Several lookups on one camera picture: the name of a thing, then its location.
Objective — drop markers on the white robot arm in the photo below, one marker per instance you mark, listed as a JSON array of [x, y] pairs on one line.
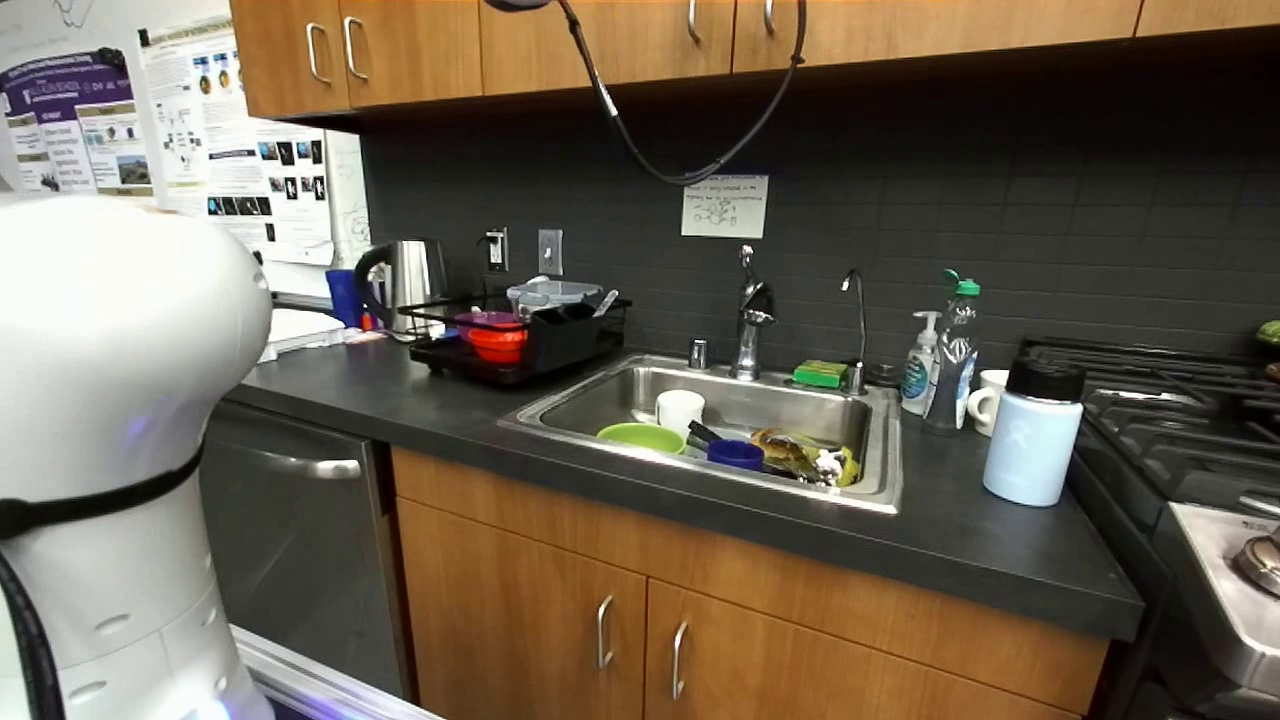
[[121, 328]]

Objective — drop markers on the white cup in sink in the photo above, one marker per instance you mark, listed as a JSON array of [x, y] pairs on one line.
[[678, 409]]

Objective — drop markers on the green plate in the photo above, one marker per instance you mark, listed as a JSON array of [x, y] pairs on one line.
[[645, 439]]

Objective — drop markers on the black dish rack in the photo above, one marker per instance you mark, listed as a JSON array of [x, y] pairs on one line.
[[569, 323]]

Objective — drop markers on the chrome faucet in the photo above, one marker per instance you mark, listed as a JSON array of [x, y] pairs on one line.
[[753, 313]]

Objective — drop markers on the red bowl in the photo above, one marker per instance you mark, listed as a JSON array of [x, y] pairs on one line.
[[498, 337]]

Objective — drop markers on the green sponge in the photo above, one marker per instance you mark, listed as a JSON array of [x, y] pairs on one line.
[[821, 375]]

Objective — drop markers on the stainless steel sink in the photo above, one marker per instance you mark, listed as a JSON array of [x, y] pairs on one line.
[[818, 446]]

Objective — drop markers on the small chrome tap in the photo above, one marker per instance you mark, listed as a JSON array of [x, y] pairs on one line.
[[855, 295]]

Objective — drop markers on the steel electric kettle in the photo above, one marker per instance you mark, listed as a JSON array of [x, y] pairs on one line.
[[398, 283]]

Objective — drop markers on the clear soap dispenser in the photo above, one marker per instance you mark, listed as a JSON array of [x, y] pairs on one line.
[[917, 388]]

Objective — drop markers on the blue plastic cup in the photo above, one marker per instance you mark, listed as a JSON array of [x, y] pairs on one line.
[[347, 298]]

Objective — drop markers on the green cap dish soap bottle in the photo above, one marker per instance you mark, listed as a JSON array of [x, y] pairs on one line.
[[959, 352]]

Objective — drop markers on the white mug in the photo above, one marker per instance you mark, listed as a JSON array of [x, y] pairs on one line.
[[985, 402]]

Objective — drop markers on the white paper box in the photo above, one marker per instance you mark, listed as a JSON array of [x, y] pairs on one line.
[[303, 328]]

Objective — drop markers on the stainless steel dishwasher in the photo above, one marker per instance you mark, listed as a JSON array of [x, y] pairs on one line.
[[303, 540]]

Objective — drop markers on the black gas stove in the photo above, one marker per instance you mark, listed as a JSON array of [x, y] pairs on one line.
[[1179, 464]]

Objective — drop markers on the wall light switch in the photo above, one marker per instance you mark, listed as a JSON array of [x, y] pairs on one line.
[[551, 248]]

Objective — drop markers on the white wall note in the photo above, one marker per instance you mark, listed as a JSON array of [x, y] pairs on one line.
[[727, 210]]

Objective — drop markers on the wall power outlet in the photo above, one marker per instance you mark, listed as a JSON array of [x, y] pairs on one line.
[[498, 248]]

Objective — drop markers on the aluminium rail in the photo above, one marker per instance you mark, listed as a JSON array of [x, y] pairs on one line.
[[310, 689]]

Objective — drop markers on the wall posters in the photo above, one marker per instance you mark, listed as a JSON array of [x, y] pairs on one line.
[[169, 120]]

